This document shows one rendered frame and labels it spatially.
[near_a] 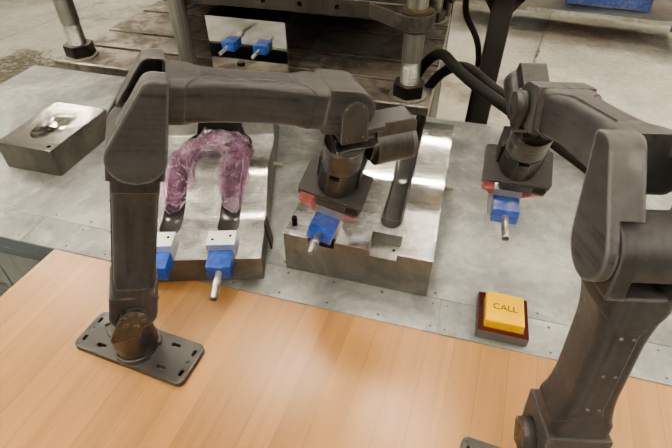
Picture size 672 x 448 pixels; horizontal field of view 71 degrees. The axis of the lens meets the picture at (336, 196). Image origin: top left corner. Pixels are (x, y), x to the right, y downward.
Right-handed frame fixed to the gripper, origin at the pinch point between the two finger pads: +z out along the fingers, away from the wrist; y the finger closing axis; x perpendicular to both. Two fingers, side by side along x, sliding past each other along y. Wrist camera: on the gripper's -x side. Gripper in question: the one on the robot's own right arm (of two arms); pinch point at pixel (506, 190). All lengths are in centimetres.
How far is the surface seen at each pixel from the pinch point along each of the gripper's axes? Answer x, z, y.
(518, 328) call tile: 22.6, 2.1, -4.1
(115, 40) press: -63, 48, 138
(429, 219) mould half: 6.1, 3.9, 12.1
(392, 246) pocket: 12.6, 3.3, 17.7
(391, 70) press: -63, 50, 33
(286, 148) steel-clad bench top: -15, 23, 50
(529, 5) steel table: -277, 216, -36
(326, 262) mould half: 17.7, 3.5, 28.6
